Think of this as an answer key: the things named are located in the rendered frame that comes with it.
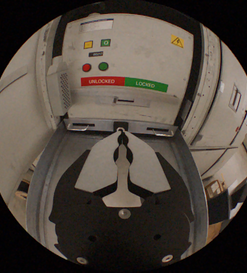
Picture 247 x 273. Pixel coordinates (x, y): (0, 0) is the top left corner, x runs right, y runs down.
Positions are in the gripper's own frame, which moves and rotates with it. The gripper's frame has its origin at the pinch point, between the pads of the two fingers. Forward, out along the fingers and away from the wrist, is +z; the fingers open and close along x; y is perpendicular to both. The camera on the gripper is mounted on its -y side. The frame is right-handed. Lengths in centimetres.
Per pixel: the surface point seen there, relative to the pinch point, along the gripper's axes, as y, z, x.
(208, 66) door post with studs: -20.8, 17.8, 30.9
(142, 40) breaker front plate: -22.4, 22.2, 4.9
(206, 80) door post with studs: -14.5, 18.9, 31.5
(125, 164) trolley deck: 20.8, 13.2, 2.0
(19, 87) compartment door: -11.5, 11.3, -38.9
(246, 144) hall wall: 78, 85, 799
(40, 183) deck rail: 20.6, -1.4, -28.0
